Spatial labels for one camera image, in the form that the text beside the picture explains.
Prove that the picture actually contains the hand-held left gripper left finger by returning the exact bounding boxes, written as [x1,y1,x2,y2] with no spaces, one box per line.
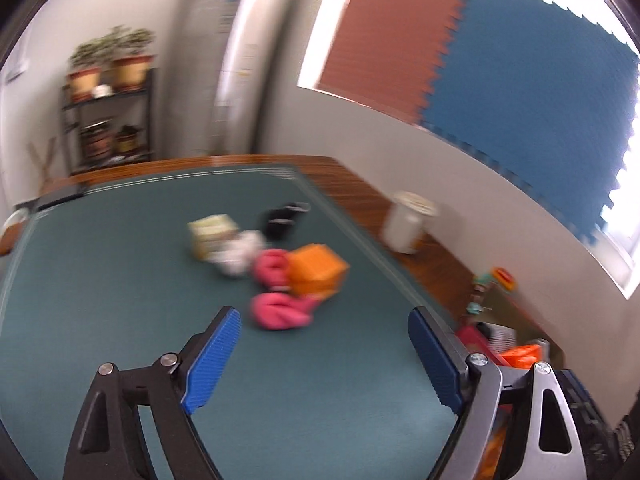
[62,305,242,480]

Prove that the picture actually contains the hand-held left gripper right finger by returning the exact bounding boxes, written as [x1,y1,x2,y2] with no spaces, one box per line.
[407,305,588,480]

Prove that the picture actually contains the red storage box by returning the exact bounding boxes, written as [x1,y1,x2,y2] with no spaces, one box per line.
[454,285,566,376]

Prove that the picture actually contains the pink cloth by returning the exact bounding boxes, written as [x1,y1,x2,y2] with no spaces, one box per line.
[249,291,321,332]
[252,248,292,292]

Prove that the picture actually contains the white cloth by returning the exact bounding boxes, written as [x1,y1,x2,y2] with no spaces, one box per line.
[209,230,265,277]

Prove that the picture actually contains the beige box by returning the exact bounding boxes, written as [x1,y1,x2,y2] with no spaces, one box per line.
[188,214,237,261]

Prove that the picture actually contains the orange box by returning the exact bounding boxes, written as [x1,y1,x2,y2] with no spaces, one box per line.
[286,243,350,302]

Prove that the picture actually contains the black cloth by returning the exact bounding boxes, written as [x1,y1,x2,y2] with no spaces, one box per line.
[259,202,312,242]

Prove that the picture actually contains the colourful toy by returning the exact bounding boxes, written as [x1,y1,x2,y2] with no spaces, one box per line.
[467,267,516,322]

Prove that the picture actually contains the green desk mat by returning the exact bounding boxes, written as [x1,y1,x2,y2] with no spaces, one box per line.
[0,162,468,480]

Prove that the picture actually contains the white bin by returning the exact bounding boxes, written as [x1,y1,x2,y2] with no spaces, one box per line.
[382,190,440,255]

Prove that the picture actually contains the black crate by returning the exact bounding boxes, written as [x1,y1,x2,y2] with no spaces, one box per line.
[556,369,632,480]

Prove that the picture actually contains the black case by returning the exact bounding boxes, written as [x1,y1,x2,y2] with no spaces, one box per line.
[37,182,91,211]

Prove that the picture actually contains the black shelf rack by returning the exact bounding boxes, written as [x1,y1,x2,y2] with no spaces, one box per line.
[60,67,157,177]

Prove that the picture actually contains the blue foam mat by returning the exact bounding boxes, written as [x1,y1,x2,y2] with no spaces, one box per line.
[418,0,640,247]

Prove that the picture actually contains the white refrigerator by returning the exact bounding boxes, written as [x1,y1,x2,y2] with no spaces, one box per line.
[170,0,297,159]

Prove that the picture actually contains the potted plant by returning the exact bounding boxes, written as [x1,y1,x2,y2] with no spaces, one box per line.
[68,42,104,104]
[106,25,155,92]

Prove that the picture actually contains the red foam mat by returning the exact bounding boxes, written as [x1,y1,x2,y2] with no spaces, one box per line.
[317,0,474,126]

